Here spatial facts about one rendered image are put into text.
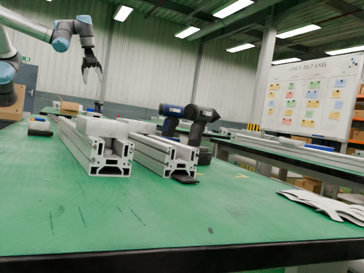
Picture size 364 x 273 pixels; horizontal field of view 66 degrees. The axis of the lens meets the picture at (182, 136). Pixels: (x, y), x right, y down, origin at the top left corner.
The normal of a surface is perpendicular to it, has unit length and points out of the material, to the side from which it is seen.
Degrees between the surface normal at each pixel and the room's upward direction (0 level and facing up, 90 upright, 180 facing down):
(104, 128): 90
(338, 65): 90
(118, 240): 0
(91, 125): 90
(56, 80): 90
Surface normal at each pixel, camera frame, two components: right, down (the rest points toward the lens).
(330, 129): -0.91, -0.11
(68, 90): 0.39, 0.12
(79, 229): 0.15, -0.99
